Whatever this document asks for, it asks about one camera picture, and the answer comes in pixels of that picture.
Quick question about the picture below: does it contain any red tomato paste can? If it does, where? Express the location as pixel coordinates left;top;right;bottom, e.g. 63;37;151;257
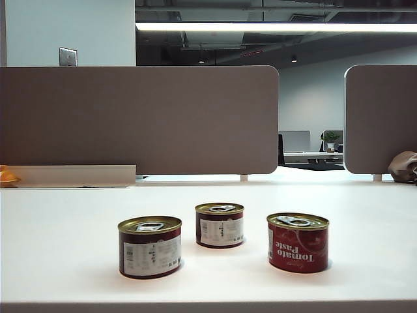
117;215;182;280
266;213;330;274
195;202;245;250

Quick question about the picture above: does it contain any grey background desk screen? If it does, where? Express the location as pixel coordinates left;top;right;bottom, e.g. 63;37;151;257
280;130;311;153

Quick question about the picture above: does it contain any wide brown desk divider panel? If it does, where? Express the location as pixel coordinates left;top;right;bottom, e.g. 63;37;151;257
0;65;280;175

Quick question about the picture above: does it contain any white background desk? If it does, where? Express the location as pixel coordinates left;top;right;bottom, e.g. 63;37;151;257
283;151;344;165

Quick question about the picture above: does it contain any green potted plant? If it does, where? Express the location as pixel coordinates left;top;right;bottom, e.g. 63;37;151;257
321;130;341;153

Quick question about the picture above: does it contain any long ceiling light strip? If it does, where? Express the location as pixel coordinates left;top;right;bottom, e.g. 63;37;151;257
135;21;417;33

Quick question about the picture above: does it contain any narrow brown desk divider panel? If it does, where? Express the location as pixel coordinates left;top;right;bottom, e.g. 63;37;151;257
343;64;417;175

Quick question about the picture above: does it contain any brown crumpled bag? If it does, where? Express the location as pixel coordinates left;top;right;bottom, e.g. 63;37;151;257
388;151;417;186

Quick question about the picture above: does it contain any orange round object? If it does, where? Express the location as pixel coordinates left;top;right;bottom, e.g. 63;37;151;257
0;165;21;187

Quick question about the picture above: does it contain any grey ceiling air duct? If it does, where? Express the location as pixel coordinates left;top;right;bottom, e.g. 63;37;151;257
180;31;248;50

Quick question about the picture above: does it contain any metal wall switch plate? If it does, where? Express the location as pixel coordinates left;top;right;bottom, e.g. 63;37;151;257
58;46;78;67

